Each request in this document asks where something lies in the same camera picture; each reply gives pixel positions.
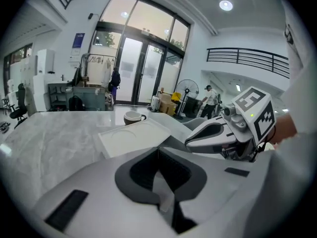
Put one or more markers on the white rectangular tray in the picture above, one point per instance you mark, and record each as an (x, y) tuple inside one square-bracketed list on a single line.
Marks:
[(138, 137)]

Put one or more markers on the black floor fan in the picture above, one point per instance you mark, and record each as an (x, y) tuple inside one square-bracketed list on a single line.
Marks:
[(187, 90)]

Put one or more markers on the yellow floor sign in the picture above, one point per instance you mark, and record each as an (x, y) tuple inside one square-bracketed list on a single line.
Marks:
[(176, 97)]

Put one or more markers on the black office chair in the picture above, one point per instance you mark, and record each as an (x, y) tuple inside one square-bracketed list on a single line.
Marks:
[(19, 105)]

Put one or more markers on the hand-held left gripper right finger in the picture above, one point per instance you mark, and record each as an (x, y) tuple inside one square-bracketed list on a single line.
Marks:
[(223, 197)]

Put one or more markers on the black backpack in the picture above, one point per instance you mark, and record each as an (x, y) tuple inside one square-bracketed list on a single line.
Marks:
[(75, 103)]

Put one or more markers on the black balcony railing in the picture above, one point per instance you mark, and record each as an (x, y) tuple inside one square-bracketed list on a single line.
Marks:
[(250, 58)]

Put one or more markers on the brown and white cup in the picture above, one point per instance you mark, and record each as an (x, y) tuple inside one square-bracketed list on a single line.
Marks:
[(132, 118)]

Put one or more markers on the blue wall poster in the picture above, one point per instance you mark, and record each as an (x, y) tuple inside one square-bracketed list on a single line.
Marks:
[(78, 40)]

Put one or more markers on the round ceiling light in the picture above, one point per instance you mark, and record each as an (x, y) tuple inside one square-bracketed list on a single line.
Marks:
[(226, 5)]

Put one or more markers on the dark blue hanging jacket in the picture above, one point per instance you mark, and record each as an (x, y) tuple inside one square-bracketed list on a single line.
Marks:
[(115, 79)]

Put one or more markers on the white suitcase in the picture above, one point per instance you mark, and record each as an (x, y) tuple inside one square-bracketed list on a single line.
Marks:
[(156, 103)]

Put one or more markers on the person's white shirt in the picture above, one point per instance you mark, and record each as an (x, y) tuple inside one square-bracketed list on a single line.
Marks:
[(292, 177)]

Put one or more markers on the black wall camera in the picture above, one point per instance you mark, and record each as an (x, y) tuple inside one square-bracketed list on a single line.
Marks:
[(90, 16)]

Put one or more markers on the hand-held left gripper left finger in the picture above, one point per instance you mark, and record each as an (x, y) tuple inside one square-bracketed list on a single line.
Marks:
[(99, 207)]

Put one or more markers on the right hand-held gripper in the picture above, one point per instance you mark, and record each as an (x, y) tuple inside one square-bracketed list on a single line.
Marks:
[(252, 113)]

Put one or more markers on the grey cabinet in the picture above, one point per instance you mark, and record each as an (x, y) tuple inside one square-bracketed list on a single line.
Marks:
[(91, 98)]

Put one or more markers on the person's right forearm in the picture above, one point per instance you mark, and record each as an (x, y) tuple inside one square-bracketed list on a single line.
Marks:
[(284, 129)]

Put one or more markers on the glass entrance door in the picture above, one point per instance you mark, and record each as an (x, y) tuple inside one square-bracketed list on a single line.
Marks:
[(146, 66)]

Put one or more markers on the cardboard box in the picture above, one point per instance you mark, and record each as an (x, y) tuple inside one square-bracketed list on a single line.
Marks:
[(168, 105)]

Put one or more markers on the metal clothes rack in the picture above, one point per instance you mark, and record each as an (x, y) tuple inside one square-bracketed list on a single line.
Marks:
[(95, 66)]

